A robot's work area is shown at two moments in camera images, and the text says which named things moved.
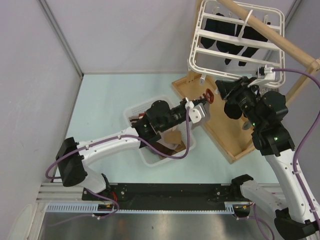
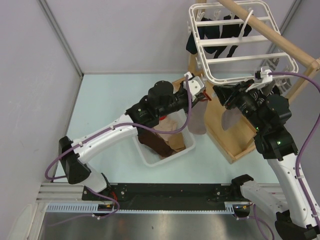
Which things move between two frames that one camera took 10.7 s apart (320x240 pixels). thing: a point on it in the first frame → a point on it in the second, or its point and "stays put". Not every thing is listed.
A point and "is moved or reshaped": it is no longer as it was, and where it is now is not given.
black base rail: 114,197 stays put
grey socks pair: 246,125 → 283,65
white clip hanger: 224,45 is moved or reshaped
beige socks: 174,136 stays put
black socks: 229,28 → 213,31
